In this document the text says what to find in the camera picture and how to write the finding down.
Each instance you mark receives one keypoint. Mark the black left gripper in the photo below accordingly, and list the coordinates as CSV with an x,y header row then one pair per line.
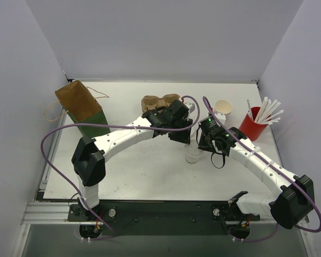
x,y
180,133

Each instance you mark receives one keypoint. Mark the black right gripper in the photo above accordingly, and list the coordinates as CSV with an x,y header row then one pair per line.
x,y
206,142

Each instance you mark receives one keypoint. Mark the translucent plastic lid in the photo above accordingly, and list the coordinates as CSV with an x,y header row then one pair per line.
x,y
192,148
193,132

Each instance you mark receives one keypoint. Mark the white paper cup with text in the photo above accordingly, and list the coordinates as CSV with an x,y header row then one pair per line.
x,y
192,157

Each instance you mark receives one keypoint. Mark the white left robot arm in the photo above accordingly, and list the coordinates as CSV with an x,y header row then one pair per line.
x,y
90,155

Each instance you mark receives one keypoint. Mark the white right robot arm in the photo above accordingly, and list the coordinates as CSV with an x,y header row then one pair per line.
x,y
291,197

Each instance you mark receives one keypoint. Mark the brown cardboard cup carrier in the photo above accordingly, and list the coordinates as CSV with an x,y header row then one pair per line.
x,y
151,102

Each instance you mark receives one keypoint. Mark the red straw holder cup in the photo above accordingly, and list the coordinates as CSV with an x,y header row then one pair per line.
x,y
251,129

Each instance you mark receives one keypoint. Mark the green paper bag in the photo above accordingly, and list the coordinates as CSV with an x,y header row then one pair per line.
x,y
80,104

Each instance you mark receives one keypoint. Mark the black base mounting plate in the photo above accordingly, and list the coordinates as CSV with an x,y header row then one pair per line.
x,y
158,218

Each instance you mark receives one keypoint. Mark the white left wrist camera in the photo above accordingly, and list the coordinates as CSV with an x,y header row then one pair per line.
x,y
191,107

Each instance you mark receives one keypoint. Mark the aluminium rail frame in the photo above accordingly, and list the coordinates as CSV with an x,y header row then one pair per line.
x,y
40,211

